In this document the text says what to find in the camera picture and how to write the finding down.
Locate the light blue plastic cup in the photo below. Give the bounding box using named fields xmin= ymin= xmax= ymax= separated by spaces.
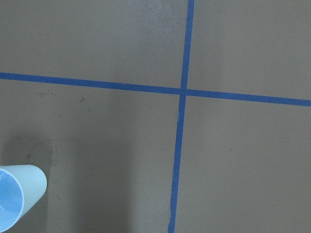
xmin=0 ymin=165 xmax=47 ymax=232

